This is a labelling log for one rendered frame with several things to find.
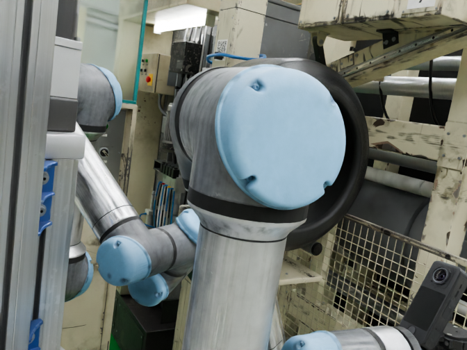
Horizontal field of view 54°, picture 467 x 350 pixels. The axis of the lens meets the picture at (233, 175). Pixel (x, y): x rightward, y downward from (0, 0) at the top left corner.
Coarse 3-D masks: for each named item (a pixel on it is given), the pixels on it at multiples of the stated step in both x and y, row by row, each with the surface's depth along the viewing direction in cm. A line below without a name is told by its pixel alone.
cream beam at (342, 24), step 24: (312, 0) 164; (336, 0) 153; (360, 0) 144; (384, 0) 136; (408, 0) 129; (456, 0) 122; (312, 24) 163; (336, 24) 153; (360, 24) 148; (384, 24) 142; (408, 24) 137; (432, 24) 133; (456, 24) 129
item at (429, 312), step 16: (432, 272) 61; (448, 272) 59; (464, 272) 59; (432, 288) 60; (448, 288) 58; (464, 288) 59; (416, 304) 61; (432, 304) 59; (448, 304) 58; (416, 320) 59; (432, 320) 58; (448, 320) 58; (416, 336) 58; (432, 336) 57
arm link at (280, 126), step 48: (192, 96) 44; (240, 96) 36; (288, 96) 37; (192, 144) 43; (240, 144) 35; (288, 144) 37; (336, 144) 39; (192, 192) 41; (240, 192) 38; (288, 192) 37; (240, 240) 40; (192, 288) 44; (240, 288) 41; (192, 336) 43; (240, 336) 42
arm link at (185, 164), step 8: (200, 72) 48; (192, 80) 51; (184, 88) 47; (176, 96) 49; (176, 104) 48; (176, 136) 48; (176, 144) 50; (176, 152) 52; (184, 160) 52; (184, 168) 53; (184, 176) 54; (184, 184) 55; (272, 320) 60; (280, 320) 62; (272, 328) 61; (280, 328) 62; (272, 336) 61; (280, 336) 62; (272, 344) 61; (280, 344) 62
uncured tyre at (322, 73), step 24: (312, 72) 130; (336, 72) 139; (336, 96) 135; (360, 120) 143; (360, 144) 144; (360, 168) 147; (336, 192) 160; (312, 216) 160; (336, 216) 146; (288, 240) 138; (312, 240) 144
